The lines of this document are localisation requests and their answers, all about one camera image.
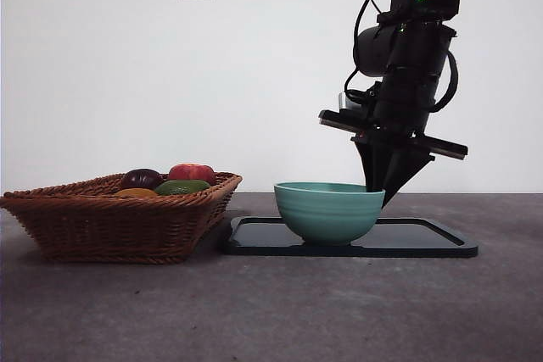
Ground teal ribbed bowl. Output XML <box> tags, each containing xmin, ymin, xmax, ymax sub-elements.
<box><xmin>273</xmin><ymin>181</ymin><xmax>386</xmax><ymax>248</ymax></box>

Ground brown-yellow kiwi fruit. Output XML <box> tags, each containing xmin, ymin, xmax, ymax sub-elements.
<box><xmin>113</xmin><ymin>187</ymin><xmax>159</xmax><ymax>198</ymax></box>

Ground dark green plastic tray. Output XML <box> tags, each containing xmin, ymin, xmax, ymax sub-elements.
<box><xmin>218</xmin><ymin>216</ymin><xmax>479</xmax><ymax>259</ymax></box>

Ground red apple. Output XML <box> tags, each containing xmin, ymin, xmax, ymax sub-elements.
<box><xmin>167</xmin><ymin>163</ymin><xmax>216</xmax><ymax>187</ymax></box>

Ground green avocado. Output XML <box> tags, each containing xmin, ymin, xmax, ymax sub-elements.
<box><xmin>154</xmin><ymin>179</ymin><xmax>212</xmax><ymax>197</ymax></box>

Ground dark purple plum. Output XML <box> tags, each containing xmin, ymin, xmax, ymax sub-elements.
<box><xmin>120</xmin><ymin>168</ymin><xmax>164</xmax><ymax>192</ymax></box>

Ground brown wicker basket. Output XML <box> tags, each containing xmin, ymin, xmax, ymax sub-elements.
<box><xmin>0</xmin><ymin>171</ymin><xmax>244</xmax><ymax>265</ymax></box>

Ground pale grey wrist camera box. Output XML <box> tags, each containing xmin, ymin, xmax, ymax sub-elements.
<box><xmin>337</xmin><ymin>91</ymin><xmax>366</xmax><ymax>114</ymax></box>

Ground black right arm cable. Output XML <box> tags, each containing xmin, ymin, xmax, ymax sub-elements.
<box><xmin>430</xmin><ymin>51</ymin><xmax>460</xmax><ymax>114</ymax></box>
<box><xmin>351</xmin><ymin>0</ymin><xmax>404</xmax><ymax>75</ymax></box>

